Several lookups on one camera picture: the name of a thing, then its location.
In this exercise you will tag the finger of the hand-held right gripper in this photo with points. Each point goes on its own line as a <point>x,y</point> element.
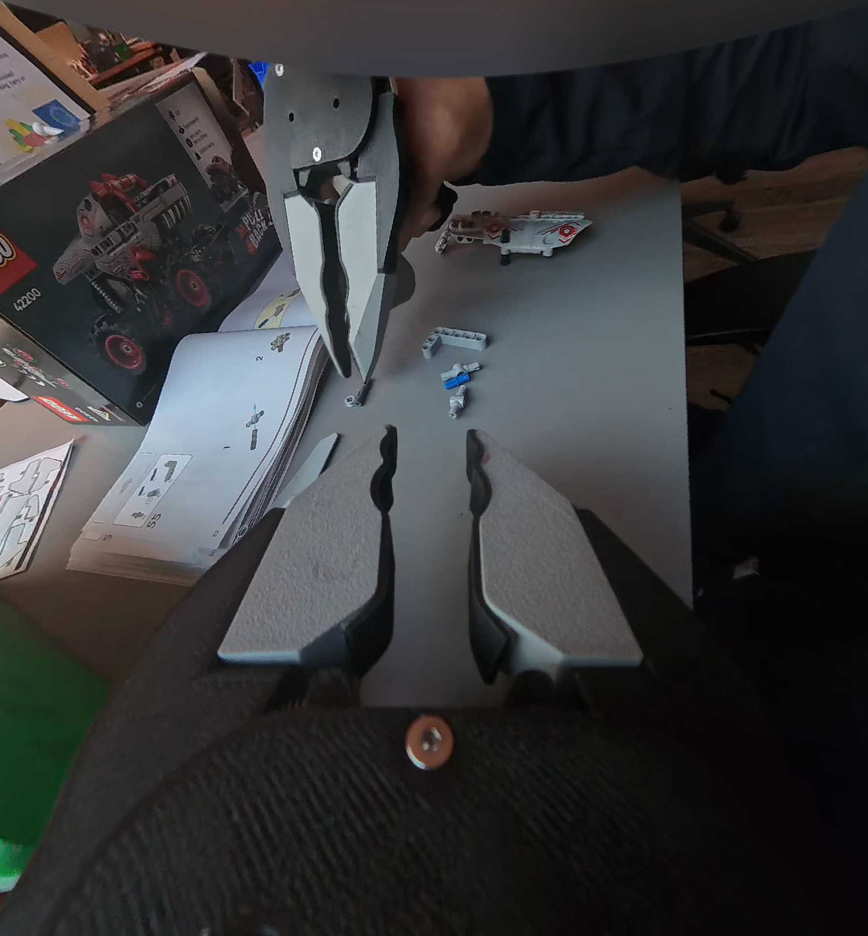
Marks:
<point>308,248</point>
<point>361,248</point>

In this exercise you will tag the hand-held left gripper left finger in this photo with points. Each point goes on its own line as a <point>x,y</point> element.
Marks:
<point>317,563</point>

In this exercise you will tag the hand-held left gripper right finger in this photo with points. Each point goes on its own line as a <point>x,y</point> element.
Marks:
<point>551,570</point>

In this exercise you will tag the dark lego axle pin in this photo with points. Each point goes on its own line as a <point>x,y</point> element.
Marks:
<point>360,393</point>

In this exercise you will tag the person's right forearm dark sleeve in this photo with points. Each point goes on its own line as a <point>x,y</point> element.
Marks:
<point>661,124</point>

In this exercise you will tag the grey pointed lego panel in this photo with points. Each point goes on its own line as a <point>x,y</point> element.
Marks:
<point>311,462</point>

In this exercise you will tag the grey angled lego beam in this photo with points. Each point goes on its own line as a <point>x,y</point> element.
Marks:
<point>454,340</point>

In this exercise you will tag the blue and grey lego connector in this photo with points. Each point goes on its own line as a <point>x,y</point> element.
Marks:
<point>457,376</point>

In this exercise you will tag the small grey lego connector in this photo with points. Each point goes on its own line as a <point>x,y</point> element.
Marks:
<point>458,401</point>

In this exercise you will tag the person's right hand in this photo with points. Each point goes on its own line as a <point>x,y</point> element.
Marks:
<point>441,139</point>

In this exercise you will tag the instruction booklet with yellow picture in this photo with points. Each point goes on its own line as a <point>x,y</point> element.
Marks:
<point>277,303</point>

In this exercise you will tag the open white instruction booklet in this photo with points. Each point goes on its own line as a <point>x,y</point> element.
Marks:
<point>200,453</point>

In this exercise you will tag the black monster truck toy box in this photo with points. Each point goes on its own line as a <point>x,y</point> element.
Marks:
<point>112,241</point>

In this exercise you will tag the white printed cardboard box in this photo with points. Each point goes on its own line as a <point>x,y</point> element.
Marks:
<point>10,95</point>

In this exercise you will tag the white sticker sheet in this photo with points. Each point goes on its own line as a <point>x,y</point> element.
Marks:
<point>10,512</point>

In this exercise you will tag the green plastic crate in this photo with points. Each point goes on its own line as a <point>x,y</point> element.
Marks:
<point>17,702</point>

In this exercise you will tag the person's dark blue clothed leg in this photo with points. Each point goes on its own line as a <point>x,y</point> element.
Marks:
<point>814,351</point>

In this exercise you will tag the black office chair base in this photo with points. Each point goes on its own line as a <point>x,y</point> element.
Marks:
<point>719,219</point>

